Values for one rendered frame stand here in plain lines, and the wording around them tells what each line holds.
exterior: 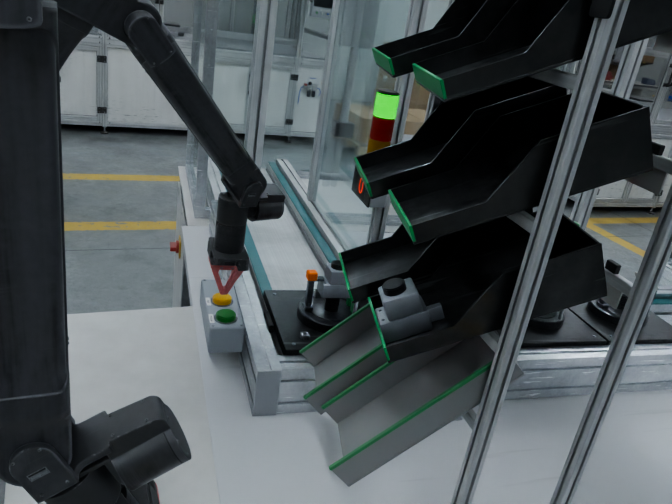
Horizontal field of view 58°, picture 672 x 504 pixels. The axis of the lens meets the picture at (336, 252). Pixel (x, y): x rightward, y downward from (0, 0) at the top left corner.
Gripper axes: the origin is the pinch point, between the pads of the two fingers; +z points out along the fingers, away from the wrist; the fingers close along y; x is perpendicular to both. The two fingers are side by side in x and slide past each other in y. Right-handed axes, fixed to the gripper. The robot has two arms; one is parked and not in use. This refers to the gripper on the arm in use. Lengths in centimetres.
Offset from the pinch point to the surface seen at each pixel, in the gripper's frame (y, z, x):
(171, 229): 277, 100, -12
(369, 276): -29.6, -18.2, -16.5
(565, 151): -56, -46, -23
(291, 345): -12.1, 5.3, -11.7
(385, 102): 14, -38, -32
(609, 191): 344, 67, -421
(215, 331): -3.3, 7.4, 1.4
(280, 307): 2.4, 5.2, -12.7
